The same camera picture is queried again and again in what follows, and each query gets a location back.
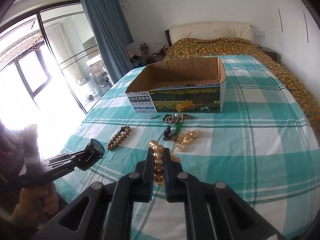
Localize silver key ring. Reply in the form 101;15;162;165
163;113;195;125

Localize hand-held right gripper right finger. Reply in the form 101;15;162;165
162;148;285;240

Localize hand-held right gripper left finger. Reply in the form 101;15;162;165
32;147;154;240

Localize blue curtain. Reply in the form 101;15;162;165
77;0;135;86

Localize gold chain jewelry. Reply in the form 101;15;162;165
174;129;201;152

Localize teal plaid tablecloth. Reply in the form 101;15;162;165
60;54;320;240

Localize black framed window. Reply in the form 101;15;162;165
0;30;48;102

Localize white wardrobe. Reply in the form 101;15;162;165
272;0;320;100

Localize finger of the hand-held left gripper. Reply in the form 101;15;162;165
46;147;92;164
44;158;92;171

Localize pile of clothes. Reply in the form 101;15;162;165
124;41;151;56

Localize black wristwatch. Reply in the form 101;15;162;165
87;138;106;160

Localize printed cardboard box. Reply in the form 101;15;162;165
125;57;227;115

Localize brown wooden bead bracelet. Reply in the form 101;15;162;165
107;126;131;151

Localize dark wooden nightstand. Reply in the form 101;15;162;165
259;47;278;62
149;51;167;61

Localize amber bead bracelet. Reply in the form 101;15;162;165
149;141;182;187

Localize clothes drying rack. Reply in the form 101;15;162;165
0;28;43;63

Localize dark cord green pendant necklace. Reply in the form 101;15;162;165
163;122;182;141

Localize person's left hand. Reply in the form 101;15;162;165
11;182;59;222

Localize sliding glass door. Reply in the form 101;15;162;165
37;12;113;114

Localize washing machine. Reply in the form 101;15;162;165
87;63;111;88

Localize cream padded headboard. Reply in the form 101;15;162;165
164;22;253;47

